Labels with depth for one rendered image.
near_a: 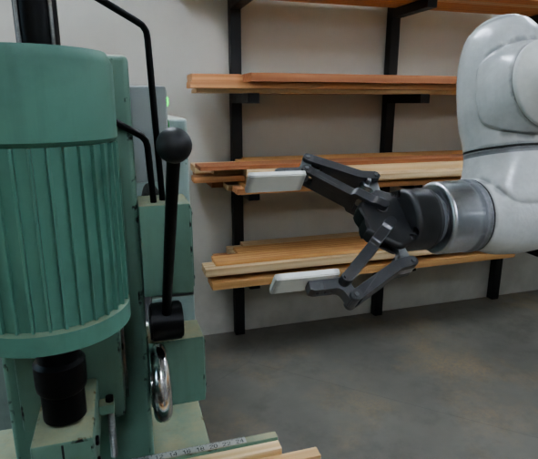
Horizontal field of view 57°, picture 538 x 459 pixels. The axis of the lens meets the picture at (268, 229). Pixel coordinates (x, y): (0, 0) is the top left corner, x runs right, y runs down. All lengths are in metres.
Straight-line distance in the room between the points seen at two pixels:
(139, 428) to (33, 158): 0.57
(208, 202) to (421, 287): 1.72
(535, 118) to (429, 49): 2.89
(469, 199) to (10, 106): 0.48
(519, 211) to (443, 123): 2.97
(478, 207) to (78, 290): 0.45
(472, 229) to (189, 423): 0.74
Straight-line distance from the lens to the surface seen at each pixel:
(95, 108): 0.53
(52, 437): 0.68
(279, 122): 3.04
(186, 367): 0.86
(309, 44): 3.12
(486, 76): 0.66
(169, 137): 0.48
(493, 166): 0.65
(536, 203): 0.66
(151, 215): 0.78
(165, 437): 1.09
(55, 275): 0.54
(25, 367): 0.77
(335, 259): 2.79
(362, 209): 0.58
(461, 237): 0.61
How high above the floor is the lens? 1.45
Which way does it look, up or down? 14 degrees down
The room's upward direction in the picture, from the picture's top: straight up
